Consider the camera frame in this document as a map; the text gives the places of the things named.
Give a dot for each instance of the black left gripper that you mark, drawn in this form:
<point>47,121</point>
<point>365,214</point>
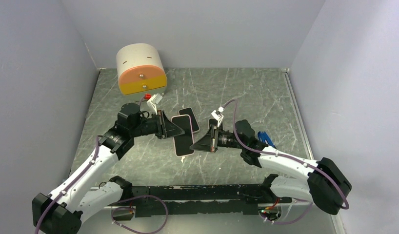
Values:
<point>165,128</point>

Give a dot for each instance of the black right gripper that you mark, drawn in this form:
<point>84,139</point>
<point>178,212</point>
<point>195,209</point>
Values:
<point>208,143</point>

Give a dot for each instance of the black phone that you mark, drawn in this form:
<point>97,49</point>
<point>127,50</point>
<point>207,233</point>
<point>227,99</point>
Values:
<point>183,145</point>
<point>213,122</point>
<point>192,119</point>

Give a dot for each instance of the pink phone case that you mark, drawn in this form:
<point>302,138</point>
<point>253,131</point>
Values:
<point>174,145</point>

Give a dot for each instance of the black phone front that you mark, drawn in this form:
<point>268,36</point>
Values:
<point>192,119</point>

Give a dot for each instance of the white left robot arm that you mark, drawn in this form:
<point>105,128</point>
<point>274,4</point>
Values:
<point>68,206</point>

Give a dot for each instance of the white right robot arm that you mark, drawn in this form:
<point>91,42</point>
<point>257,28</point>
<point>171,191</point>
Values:
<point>318,181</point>

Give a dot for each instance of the cream round drawer box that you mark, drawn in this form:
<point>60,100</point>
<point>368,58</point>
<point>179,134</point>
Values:
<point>140,70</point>

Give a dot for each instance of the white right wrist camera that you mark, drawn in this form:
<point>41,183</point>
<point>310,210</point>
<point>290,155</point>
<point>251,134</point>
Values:
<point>218,116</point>

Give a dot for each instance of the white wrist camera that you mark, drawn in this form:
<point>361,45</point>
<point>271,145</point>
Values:
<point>218,116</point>
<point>152,101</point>

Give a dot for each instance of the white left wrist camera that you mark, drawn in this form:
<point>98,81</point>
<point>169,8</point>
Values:
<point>152,101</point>

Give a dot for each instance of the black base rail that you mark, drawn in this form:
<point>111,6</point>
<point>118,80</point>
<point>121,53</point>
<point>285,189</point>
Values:
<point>246,199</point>

